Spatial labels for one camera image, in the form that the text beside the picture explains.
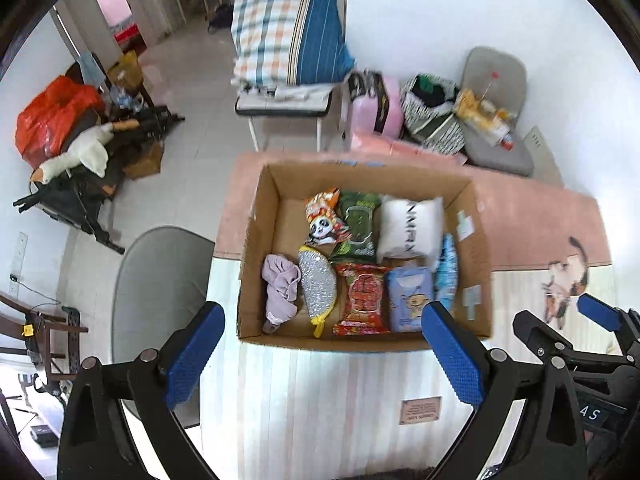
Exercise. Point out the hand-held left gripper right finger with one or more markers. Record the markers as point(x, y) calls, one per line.
point(452, 355)

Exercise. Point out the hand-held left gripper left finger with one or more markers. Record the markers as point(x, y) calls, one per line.
point(195, 355)

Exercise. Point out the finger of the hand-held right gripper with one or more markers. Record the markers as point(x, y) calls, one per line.
point(540, 335)
point(597, 310)

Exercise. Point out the light blue tissue pack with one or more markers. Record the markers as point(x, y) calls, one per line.
point(410, 300)

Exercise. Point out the long blue packet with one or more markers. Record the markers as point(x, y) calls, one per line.
point(446, 270)

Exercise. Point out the red snack packet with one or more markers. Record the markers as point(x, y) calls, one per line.
point(362, 297)

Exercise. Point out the lilac cloth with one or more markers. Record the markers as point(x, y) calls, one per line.
point(280, 287)

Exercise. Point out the white soft pack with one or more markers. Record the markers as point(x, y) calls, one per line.
point(410, 227)

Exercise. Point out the silver glitter pouch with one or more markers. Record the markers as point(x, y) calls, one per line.
point(317, 285)

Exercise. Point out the green snack packet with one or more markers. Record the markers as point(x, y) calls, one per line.
point(360, 225)

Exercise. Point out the panda print snack packet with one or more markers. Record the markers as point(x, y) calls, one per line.
point(322, 220)

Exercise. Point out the grey oval chair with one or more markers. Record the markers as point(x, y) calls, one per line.
point(160, 285)

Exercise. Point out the dark wooden chair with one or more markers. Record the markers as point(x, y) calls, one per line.
point(50, 330)

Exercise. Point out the grey padded chair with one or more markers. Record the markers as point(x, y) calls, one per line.
point(495, 150)

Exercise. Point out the black folded stands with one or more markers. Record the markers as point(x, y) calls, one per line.
point(75, 200)

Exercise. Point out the small brown cardboard box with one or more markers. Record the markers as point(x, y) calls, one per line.
point(145, 162)

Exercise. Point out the white goose plush toy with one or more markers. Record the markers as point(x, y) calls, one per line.
point(87, 152)

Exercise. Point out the black white patterned bag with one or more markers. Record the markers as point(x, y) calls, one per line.
point(435, 125)

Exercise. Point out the yellow plastic bag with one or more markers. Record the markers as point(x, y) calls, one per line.
point(470, 105)

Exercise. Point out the clear plastic bottle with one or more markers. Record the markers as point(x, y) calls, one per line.
point(489, 95)

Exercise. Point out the pink suitcase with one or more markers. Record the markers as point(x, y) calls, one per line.
point(367, 110)

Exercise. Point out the white bench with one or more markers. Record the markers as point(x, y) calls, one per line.
point(280, 105)

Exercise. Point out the orange plastic bag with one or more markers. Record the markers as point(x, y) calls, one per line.
point(47, 115)

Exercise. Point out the yellow cardboard box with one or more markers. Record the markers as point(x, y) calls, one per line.
point(125, 72)

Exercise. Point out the plaid folded quilt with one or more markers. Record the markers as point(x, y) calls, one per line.
point(280, 35)

